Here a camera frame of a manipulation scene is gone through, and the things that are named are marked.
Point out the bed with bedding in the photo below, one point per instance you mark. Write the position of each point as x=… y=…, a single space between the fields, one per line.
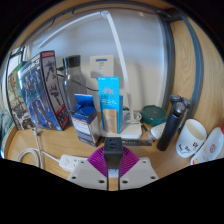
x=5 y=126

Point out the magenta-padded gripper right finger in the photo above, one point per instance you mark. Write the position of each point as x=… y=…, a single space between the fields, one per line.
x=136 y=173

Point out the green round container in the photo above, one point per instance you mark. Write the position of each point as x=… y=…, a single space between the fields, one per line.
x=153 y=115

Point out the white wall socket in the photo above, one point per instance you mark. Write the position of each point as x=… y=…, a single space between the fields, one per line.
x=101 y=66

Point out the black charger block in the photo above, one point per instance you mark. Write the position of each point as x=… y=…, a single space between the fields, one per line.
x=113 y=153

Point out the green figure kit box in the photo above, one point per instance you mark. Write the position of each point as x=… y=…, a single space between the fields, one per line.
x=16 y=100

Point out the white power strip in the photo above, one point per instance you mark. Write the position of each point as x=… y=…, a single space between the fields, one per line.
x=71 y=161

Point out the white printed cup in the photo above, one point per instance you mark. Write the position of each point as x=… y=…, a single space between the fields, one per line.
x=188 y=143

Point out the small blue open carton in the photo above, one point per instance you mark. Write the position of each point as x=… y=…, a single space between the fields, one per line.
x=85 y=126

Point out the white pump bottle red cap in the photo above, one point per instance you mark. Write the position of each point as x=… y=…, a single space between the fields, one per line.
x=210 y=148

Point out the white desk lamp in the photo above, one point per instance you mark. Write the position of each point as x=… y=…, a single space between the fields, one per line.
x=118 y=50

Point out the black electric shaver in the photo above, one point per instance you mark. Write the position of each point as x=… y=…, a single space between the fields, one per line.
x=170 y=130

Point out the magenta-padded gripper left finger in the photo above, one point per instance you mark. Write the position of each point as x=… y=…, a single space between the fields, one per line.
x=86 y=173

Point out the dark ruler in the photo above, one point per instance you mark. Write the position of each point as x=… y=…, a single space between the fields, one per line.
x=136 y=142

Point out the light blue tall box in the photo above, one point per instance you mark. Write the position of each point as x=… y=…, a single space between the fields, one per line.
x=108 y=96

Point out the dark pen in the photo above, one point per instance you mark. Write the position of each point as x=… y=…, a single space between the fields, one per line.
x=148 y=133

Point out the grey metal desk frame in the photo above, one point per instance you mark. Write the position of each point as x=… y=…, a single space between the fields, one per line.
x=170 y=66

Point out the dark blue robot kit box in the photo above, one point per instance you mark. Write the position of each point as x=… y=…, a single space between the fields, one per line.
x=40 y=93

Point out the grey water bottle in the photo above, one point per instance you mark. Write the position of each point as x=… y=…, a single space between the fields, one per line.
x=74 y=83

